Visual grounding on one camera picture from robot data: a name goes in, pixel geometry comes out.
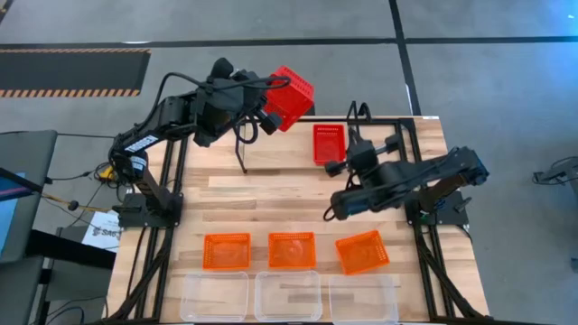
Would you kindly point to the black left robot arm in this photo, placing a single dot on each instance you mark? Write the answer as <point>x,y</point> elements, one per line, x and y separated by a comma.
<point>158,122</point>

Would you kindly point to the black hazard-striped floor mat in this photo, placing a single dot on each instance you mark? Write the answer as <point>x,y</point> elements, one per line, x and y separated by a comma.
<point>68,72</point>

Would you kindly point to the white printed paper sheet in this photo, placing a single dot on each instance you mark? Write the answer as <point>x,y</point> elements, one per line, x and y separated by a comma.
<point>104,232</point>

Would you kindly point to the grey desk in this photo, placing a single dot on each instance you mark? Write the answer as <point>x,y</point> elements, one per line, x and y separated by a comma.
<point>27,153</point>

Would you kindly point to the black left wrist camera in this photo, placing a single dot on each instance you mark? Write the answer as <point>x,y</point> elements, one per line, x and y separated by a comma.
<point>271,123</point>

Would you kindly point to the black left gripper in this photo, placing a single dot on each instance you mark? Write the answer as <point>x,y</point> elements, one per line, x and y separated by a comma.
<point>250,95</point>

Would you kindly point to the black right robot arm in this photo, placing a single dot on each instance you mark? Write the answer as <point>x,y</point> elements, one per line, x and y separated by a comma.
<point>406,180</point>

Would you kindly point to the orange plastic basket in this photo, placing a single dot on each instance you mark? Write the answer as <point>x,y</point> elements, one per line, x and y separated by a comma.
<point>292,250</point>
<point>362,252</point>
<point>226,251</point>

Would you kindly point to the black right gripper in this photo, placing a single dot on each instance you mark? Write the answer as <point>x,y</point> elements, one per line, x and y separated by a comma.
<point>361,155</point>

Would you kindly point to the blue monitor screen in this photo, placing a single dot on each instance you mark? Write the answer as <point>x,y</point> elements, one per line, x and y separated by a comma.
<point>6,212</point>

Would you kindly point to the clear plastic basket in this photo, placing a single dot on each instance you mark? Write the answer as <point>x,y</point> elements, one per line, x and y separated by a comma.
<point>214,295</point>
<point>288,295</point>
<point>363,300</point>

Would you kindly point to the red plastic basket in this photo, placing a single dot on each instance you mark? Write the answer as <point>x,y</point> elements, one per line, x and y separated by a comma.
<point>329,144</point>
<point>291,97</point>

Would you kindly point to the black table frame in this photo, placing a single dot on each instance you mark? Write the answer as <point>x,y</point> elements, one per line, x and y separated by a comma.
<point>169,167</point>

